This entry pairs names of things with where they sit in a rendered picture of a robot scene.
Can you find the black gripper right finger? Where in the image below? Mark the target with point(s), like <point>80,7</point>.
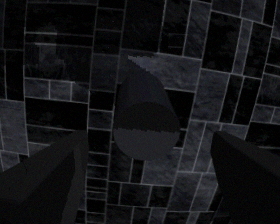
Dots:
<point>249,179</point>

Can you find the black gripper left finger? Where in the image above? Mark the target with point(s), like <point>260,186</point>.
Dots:
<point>46,188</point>

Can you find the black cylinder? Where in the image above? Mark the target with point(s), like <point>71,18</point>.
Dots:
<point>145,125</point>

